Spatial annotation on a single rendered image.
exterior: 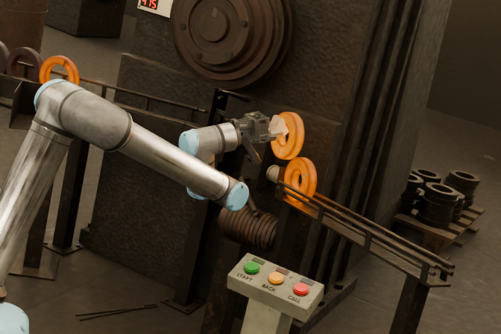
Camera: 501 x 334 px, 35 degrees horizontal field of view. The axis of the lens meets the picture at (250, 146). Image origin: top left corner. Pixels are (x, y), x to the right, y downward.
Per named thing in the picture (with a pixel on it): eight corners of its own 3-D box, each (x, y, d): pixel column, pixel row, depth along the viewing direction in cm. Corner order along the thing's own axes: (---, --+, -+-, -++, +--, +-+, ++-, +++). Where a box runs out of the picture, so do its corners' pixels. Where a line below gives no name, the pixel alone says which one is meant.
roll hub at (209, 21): (179, 52, 294) (194, -24, 286) (244, 73, 283) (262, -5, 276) (171, 52, 289) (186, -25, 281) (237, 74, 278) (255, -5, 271)
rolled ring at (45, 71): (36, 57, 331) (41, 57, 334) (41, 101, 334) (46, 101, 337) (71, 54, 324) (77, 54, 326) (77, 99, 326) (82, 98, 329)
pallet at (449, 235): (253, 187, 476) (270, 117, 464) (309, 166, 547) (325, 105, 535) (444, 264, 426) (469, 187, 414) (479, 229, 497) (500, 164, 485)
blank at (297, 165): (294, 208, 273) (285, 207, 271) (289, 164, 278) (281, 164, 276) (320, 197, 260) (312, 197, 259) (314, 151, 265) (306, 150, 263)
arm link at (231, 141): (226, 156, 246) (212, 146, 254) (240, 153, 248) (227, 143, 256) (224, 130, 243) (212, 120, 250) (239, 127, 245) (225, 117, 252)
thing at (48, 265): (-5, 249, 325) (21, 80, 306) (61, 259, 330) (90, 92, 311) (-14, 271, 306) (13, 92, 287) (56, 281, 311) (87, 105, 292)
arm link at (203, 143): (177, 156, 249) (175, 127, 245) (213, 148, 254) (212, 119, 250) (188, 168, 241) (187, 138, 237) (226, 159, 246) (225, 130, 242)
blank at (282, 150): (284, 107, 265) (276, 106, 264) (309, 118, 252) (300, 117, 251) (274, 152, 268) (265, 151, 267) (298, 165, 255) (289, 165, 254)
